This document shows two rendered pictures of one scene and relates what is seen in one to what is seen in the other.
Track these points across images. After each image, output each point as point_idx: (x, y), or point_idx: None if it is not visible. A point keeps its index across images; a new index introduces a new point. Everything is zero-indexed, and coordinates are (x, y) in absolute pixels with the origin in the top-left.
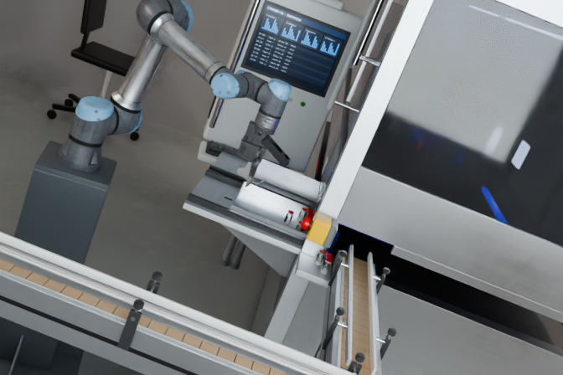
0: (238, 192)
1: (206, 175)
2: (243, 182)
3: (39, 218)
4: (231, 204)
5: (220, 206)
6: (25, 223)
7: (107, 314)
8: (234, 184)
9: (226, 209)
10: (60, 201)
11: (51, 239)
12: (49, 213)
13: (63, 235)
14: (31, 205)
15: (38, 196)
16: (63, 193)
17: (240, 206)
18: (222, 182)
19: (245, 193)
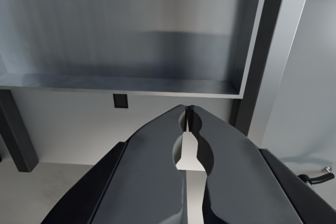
0: (115, 91)
1: (37, 159)
2: (2, 88)
3: (184, 196)
4: (242, 97)
5: (245, 116)
6: (186, 195)
7: None
8: (9, 99)
9: (256, 99)
10: (182, 210)
11: (181, 171)
12: (183, 198)
13: (180, 171)
14: (186, 212)
15: (186, 221)
16: (182, 219)
17: (146, 59)
18: (25, 125)
19: (21, 56)
